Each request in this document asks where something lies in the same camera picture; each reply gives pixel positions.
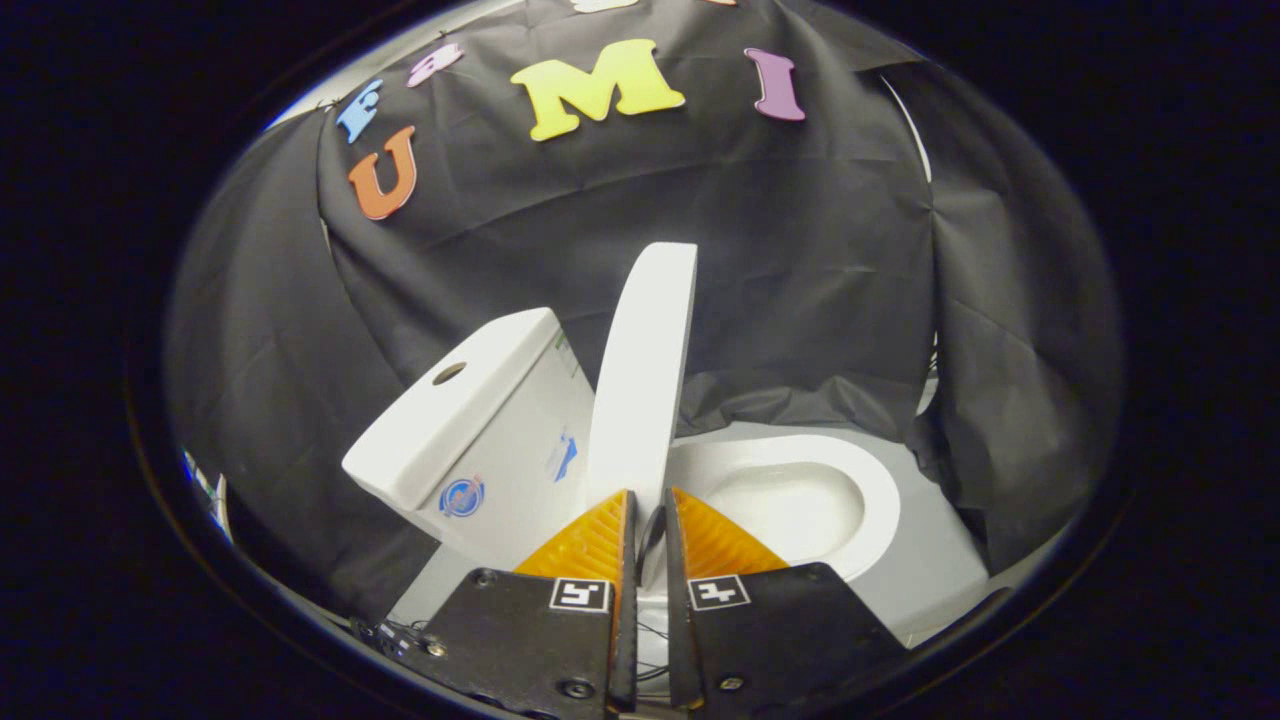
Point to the white ceramic toilet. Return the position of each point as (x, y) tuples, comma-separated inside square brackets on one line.
[(800, 465)]

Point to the black backdrop cloth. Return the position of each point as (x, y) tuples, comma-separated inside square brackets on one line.
[(800, 250)]

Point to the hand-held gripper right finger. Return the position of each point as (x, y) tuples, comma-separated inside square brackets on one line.
[(677, 600)]

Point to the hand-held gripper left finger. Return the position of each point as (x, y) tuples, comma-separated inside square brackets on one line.
[(627, 600)]

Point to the white toilet tank lid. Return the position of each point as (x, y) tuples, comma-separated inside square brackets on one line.
[(430, 430)]

